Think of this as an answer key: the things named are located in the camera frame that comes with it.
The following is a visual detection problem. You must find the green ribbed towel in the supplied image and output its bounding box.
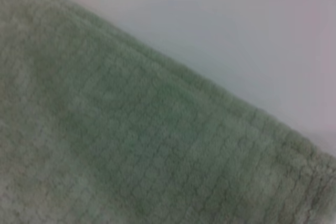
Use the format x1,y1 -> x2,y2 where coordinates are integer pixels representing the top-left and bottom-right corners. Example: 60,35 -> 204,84
0,0 -> 336,224

